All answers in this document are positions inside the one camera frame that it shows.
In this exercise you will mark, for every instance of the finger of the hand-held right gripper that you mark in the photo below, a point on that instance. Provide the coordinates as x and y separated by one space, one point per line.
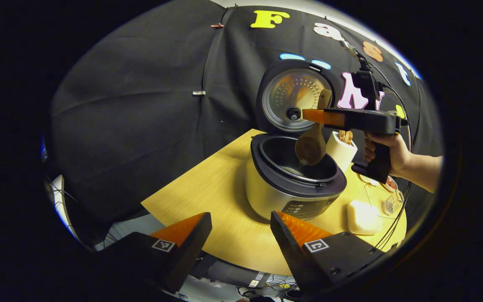
323 117

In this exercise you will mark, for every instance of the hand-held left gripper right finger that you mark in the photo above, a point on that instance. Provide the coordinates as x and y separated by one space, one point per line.
292 256

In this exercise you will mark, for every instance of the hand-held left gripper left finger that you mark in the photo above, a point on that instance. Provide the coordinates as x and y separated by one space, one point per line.
191 251

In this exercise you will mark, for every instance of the wooden spoon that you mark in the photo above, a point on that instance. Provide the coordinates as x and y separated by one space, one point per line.
310 149

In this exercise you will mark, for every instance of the black silver rice cooker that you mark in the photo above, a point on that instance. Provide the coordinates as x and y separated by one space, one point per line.
275 193

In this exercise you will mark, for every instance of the bread slice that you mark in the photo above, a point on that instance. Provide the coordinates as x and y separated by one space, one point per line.
349 137
341 136

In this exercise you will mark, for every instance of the white toaster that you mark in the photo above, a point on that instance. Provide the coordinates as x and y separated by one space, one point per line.
340 153

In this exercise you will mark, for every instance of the red meat piece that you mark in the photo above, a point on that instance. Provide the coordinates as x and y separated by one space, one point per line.
390 183

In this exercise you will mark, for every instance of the white round plate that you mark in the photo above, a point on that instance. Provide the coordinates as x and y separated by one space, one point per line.
389 185

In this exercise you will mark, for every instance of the clear plastic box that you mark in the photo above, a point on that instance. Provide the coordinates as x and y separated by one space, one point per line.
363 216

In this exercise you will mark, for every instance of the pink cloth clip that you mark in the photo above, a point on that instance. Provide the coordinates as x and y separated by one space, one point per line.
217 25

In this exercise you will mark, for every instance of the black backdrop cloth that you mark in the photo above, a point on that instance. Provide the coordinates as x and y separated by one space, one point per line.
141 105

